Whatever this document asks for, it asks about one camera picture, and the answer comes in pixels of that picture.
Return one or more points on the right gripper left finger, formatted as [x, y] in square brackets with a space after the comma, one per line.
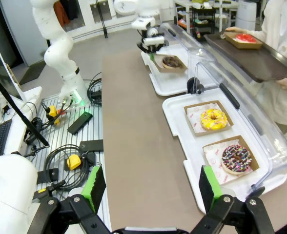
[97, 187]

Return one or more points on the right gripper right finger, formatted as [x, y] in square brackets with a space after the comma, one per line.
[205, 187]

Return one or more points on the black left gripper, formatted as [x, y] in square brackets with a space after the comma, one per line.
[143, 46]

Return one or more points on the cardboard box of red donut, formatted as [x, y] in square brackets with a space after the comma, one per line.
[243, 45]

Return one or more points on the red glazed donut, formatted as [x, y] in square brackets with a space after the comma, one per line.
[246, 37]

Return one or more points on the dark brown serving tray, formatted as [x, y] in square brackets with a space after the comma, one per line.
[255, 61]

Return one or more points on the person's right forearm cream sleeve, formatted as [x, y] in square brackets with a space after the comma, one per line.
[252, 33]

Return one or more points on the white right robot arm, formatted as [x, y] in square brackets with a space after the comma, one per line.
[6, 185]

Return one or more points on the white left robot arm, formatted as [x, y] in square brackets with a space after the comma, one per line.
[58, 53]

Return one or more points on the cardboard box of chocolate donut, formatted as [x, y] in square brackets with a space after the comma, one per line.
[165, 70]

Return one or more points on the white plastic donut tray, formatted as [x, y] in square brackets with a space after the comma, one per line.
[163, 85]
[192, 143]

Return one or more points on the printed paper under colourful donut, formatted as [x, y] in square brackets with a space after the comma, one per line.
[213, 158]

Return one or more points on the chocolate donut with colourful sprinkles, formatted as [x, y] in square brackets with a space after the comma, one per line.
[243, 151]

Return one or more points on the cardboard box of colourful donut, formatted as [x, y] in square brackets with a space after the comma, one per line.
[255, 162]

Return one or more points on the cardboard box of yellow donut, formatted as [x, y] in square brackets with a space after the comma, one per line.
[213, 132]

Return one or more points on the yellow glazed sprinkle donut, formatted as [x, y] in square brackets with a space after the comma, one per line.
[207, 123]

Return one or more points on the printed paper under yellow donut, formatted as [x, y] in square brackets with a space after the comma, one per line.
[193, 119]

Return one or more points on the printed paper under red donut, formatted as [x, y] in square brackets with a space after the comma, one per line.
[236, 41]

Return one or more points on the person's torso cream cardigan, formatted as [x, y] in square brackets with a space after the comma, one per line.
[280, 24]

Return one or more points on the person's right hand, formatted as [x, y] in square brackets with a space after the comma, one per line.
[233, 29]

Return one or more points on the yellow emergency stop button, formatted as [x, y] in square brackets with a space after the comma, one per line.
[52, 112]
[73, 162]

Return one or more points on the flat black box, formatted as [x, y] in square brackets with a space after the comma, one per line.
[92, 145]

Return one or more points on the clear plastic tray lid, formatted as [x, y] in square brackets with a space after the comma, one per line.
[194, 48]
[268, 136]

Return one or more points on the orange box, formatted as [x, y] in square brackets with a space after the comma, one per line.
[182, 24]

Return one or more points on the black round lid hinge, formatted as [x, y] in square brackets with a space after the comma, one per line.
[191, 85]

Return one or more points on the black lid latch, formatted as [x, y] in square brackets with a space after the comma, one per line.
[255, 192]

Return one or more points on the small black mounting plate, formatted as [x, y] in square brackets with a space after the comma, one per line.
[47, 176]

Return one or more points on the black tripod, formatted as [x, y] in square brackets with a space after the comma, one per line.
[104, 19]

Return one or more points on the black box with green light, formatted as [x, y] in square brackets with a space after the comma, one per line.
[80, 123]

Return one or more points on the black shelf cart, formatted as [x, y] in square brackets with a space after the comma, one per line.
[203, 14]

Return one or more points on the black diagonal bar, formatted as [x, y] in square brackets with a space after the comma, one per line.
[24, 117]

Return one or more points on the orange hanging garment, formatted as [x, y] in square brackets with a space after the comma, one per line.
[60, 12]

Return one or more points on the white floor appliance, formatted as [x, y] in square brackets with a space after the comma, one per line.
[248, 14]

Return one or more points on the black keyboard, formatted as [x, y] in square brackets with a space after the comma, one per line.
[0, 137]

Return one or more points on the white desk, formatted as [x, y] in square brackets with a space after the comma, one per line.
[31, 95]

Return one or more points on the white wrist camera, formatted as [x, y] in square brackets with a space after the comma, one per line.
[154, 40]

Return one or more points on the aluminium slotted base plate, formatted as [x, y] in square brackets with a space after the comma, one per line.
[60, 136]

